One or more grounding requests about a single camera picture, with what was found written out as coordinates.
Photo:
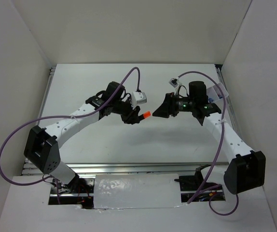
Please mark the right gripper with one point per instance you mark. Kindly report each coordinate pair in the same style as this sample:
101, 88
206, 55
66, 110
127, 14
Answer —
168, 108

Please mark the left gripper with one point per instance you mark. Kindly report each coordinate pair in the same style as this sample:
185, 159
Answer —
132, 114

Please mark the orange highlighter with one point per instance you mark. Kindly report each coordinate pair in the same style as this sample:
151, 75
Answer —
144, 115

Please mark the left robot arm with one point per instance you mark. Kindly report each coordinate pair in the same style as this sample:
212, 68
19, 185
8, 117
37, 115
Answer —
43, 144

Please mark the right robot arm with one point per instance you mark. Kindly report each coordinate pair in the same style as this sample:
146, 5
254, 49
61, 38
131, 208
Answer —
246, 169

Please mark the white divided container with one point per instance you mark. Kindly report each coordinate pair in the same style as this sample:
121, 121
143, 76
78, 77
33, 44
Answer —
214, 93

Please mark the white cover plate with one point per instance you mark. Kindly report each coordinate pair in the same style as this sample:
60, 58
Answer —
136, 191

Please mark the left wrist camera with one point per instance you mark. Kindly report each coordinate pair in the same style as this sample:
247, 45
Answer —
138, 98

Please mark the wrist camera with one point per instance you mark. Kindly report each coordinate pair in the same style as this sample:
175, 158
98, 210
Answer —
175, 82
138, 98

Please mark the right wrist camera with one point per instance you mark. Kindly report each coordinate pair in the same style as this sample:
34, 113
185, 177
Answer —
175, 82

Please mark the aluminium frame rail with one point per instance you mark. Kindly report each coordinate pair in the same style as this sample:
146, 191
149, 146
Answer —
134, 168

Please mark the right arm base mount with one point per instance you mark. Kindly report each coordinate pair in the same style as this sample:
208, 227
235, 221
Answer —
190, 183

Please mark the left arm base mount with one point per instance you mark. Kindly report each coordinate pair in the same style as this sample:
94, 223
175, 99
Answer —
82, 196

